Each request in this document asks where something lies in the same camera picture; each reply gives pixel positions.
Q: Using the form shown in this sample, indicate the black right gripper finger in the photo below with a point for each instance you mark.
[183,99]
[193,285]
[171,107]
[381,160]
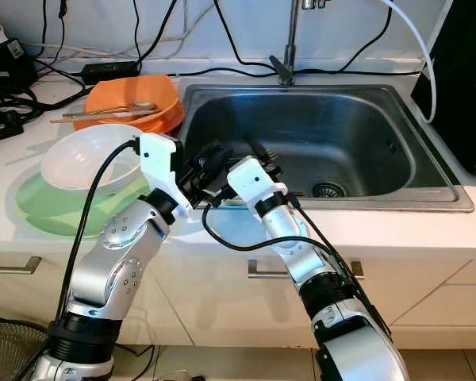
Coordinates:
[259,149]

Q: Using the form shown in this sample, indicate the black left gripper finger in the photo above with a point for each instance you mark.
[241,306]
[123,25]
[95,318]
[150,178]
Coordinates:
[219,155]
[219,184]

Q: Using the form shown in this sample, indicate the white plastic bowl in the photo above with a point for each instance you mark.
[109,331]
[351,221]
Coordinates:
[91,159]

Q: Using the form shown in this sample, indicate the light green plastic plate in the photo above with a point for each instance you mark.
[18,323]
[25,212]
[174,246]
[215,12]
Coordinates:
[55,214]

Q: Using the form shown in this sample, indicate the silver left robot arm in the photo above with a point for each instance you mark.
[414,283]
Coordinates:
[119,262]

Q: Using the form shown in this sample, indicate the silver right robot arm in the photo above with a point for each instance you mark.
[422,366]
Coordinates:
[317,270]

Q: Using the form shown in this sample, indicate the steel kitchen faucet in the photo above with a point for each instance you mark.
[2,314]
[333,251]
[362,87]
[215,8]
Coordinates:
[284,71]

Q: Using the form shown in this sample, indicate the round sink drain strainer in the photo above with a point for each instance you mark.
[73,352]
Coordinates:
[329,190]

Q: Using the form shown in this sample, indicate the orange plastic plate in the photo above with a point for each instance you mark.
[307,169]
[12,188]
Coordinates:
[166,119]

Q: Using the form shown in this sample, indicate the orange plastic bowl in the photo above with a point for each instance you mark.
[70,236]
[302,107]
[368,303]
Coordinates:
[135,89]

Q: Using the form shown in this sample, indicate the stainless steel sink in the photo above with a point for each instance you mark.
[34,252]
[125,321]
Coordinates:
[381,131]

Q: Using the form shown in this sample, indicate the gold flat metal utensil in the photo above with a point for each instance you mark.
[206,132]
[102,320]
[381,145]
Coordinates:
[103,117]

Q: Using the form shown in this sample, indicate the white cabinet door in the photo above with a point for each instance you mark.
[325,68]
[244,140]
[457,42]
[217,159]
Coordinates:
[230,309]
[24,302]

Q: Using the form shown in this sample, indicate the black power brick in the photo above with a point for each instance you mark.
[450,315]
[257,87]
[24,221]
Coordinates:
[111,71]

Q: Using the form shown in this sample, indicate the black power strip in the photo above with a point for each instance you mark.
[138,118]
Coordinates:
[0,123]

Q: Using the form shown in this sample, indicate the black countertop appliance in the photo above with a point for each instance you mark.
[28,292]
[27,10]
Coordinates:
[468,79]

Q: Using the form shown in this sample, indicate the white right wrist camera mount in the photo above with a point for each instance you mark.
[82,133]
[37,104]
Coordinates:
[258,186]

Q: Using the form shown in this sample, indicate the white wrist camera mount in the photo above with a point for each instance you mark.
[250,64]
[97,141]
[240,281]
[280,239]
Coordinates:
[160,167]
[258,186]

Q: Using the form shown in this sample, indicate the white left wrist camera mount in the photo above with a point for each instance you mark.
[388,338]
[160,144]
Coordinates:
[160,167]

